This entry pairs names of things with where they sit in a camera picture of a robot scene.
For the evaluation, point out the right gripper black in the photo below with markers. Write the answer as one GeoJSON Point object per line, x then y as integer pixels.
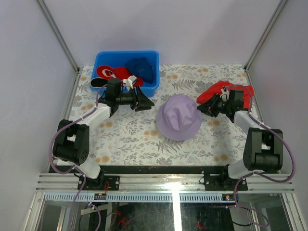
{"type": "Point", "coordinates": [210, 106]}

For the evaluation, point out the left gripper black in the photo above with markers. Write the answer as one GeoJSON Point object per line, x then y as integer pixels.
{"type": "Point", "coordinates": [140, 98]}

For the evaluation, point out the lilac bucket hat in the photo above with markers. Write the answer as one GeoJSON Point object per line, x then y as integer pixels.
{"type": "Point", "coordinates": [178, 118]}

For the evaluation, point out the blue plastic bin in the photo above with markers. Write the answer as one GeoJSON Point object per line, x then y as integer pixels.
{"type": "Point", "coordinates": [115, 59]}

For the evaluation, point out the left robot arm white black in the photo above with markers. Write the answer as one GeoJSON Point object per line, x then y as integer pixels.
{"type": "Point", "coordinates": [71, 143]}

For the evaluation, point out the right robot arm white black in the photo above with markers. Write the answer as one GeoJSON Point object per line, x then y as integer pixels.
{"type": "Point", "coordinates": [263, 151]}

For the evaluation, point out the floral table mat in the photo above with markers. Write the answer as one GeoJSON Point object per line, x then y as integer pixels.
{"type": "Point", "coordinates": [133, 138]}

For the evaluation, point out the red cap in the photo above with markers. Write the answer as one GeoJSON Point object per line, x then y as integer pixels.
{"type": "Point", "coordinates": [121, 73]}

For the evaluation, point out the navy blue hat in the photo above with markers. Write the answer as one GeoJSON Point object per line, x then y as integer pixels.
{"type": "Point", "coordinates": [140, 67]}

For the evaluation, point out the red cloth hat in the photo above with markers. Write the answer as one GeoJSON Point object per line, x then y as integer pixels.
{"type": "Point", "coordinates": [217, 89]}

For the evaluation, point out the beige black hat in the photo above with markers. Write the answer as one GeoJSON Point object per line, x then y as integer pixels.
{"type": "Point", "coordinates": [98, 82]}

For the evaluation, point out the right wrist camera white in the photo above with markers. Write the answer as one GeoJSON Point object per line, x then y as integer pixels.
{"type": "Point", "coordinates": [225, 94]}

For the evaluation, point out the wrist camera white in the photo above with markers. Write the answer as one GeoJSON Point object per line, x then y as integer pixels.
{"type": "Point", "coordinates": [225, 94]}
{"type": "Point", "coordinates": [131, 80]}

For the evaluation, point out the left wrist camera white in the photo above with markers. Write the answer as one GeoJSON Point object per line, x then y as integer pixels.
{"type": "Point", "coordinates": [131, 80]}

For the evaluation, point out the left aluminium frame post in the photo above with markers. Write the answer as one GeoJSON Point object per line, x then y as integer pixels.
{"type": "Point", "coordinates": [57, 33]}

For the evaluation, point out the aluminium frame post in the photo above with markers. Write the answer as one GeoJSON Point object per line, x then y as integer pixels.
{"type": "Point", "coordinates": [57, 33]}
{"type": "Point", "coordinates": [275, 16]}

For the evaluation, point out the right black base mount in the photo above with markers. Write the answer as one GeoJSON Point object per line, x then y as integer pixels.
{"type": "Point", "coordinates": [217, 179]}

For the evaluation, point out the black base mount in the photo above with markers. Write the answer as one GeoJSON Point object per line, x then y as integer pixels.
{"type": "Point", "coordinates": [217, 179]}
{"type": "Point", "coordinates": [102, 183]}

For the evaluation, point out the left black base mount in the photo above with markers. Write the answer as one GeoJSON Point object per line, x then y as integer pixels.
{"type": "Point", "coordinates": [102, 183]}

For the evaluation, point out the blue white cable duct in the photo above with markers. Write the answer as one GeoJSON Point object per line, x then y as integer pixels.
{"type": "Point", "coordinates": [141, 197]}

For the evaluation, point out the aluminium front rail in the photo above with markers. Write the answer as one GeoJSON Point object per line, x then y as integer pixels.
{"type": "Point", "coordinates": [51, 182]}

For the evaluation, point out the right aluminium frame post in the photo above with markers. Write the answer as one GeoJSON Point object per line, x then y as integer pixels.
{"type": "Point", "coordinates": [275, 16]}

